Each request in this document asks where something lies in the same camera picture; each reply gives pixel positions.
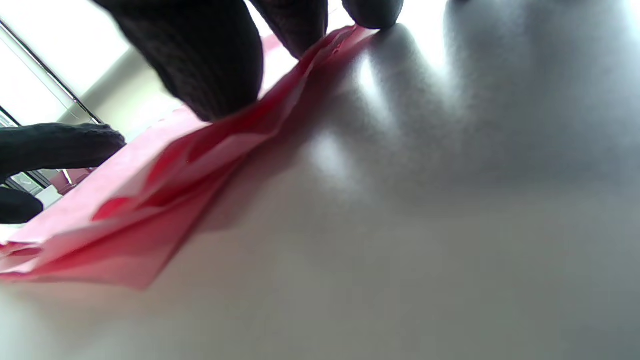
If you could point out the stack of pink paper sheets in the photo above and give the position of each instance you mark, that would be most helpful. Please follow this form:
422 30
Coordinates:
125 220

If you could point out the dark window frame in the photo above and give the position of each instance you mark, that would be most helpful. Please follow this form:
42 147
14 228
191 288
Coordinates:
85 111

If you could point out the person's left hand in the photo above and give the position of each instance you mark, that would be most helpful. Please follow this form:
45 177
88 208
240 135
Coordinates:
60 145

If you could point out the person's right hand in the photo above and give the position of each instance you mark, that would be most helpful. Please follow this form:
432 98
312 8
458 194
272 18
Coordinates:
200 60

